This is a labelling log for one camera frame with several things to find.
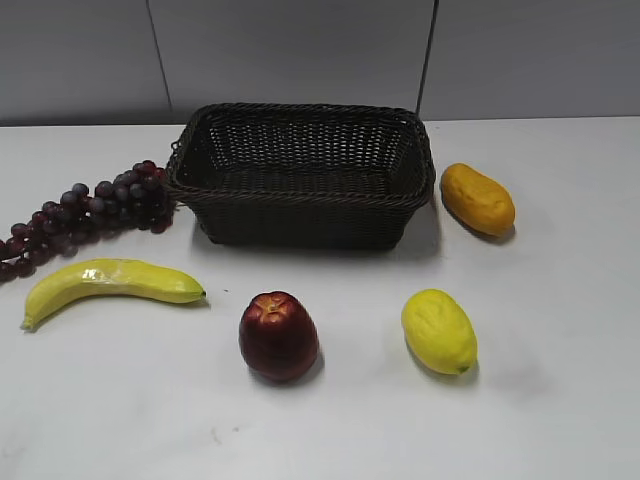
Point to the orange mango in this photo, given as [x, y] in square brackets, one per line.
[476, 200]

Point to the purple grape bunch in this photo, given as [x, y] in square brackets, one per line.
[134, 199]

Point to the red apple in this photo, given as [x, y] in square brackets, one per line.
[277, 337]

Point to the yellow lemon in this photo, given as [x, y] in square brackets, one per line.
[439, 333]

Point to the black woven basket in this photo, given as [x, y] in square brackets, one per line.
[302, 175]

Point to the yellow banana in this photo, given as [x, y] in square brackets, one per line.
[107, 277]

